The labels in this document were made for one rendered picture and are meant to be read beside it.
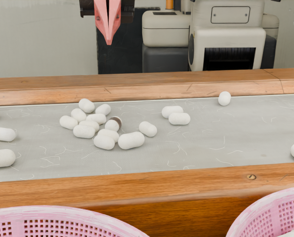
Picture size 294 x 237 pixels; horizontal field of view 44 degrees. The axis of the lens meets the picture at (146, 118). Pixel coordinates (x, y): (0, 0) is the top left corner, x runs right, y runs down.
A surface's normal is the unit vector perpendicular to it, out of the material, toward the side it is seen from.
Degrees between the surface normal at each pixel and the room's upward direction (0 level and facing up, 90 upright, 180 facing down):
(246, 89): 45
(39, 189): 0
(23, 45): 90
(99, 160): 0
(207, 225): 90
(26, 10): 90
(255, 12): 98
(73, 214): 75
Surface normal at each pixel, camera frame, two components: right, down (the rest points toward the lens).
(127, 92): 0.09, -0.40
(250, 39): 0.03, 0.50
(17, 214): 0.16, 0.11
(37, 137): 0.00, -0.93
